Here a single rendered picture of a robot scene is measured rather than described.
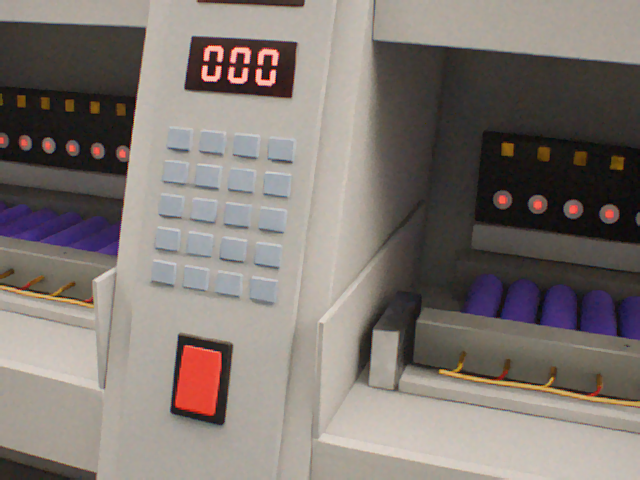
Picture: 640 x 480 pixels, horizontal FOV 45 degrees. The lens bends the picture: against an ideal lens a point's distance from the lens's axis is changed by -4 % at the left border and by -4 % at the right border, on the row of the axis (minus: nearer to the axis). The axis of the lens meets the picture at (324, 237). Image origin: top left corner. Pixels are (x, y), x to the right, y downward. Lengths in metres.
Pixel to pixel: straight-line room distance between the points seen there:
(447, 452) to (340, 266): 0.08
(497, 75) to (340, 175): 0.22
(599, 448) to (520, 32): 0.17
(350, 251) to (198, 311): 0.07
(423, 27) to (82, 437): 0.23
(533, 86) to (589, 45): 0.19
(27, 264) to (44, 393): 0.10
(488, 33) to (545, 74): 0.19
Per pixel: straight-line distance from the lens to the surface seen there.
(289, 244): 0.31
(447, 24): 0.31
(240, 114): 0.32
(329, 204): 0.30
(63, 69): 0.61
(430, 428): 0.33
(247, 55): 0.32
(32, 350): 0.39
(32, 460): 0.61
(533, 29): 0.31
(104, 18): 0.37
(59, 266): 0.44
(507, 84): 0.50
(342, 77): 0.31
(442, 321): 0.37
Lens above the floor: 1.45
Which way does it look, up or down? 3 degrees down
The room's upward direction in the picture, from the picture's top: 7 degrees clockwise
